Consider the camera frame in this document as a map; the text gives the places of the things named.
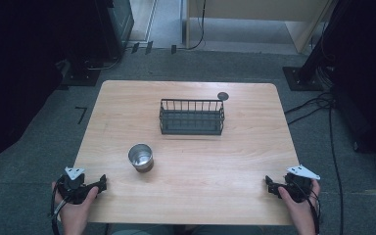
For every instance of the black equipment stand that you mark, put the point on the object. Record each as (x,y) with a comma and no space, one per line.
(88,70)

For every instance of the dark curtain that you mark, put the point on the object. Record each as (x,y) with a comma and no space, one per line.
(16,65)

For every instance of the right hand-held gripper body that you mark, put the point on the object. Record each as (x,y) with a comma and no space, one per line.
(298,182)

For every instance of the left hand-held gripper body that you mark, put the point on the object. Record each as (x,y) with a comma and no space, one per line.
(73,189)

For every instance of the metal cup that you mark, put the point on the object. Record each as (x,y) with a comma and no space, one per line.
(141,157)

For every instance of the person's right hand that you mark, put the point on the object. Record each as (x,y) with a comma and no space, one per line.
(298,209)

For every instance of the black tape strip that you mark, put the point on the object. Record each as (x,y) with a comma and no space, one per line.
(149,47)
(173,49)
(135,47)

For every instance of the dark round disc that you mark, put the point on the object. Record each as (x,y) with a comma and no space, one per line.
(223,96)

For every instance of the person's left hand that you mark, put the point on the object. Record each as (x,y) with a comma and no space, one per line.
(75,210)

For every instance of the black stand with base plate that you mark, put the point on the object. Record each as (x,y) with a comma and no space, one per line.
(302,76)

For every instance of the light wooden desk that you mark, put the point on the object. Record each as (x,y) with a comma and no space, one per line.
(258,19)

